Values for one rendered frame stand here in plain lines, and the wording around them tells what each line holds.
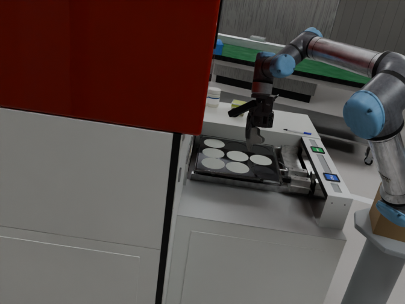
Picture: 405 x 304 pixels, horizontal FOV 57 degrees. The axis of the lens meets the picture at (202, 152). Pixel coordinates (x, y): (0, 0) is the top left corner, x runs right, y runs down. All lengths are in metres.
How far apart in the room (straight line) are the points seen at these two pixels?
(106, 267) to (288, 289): 0.72
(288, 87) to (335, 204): 4.77
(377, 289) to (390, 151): 0.75
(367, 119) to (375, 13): 8.00
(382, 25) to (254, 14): 3.67
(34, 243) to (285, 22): 5.20
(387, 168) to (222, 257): 0.68
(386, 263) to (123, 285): 1.00
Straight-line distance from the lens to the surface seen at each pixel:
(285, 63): 1.30
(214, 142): 1.81
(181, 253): 1.49
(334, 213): 1.49
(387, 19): 9.03
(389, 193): 1.31
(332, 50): 1.27
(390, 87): 1.07
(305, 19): 5.98
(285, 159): 1.82
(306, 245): 1.48
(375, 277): 1.72
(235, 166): 1.61
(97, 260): 1.31
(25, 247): 1.38
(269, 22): 6.05
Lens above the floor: 1.62
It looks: 25 degrees down
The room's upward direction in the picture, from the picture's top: 8 degrees clockwise
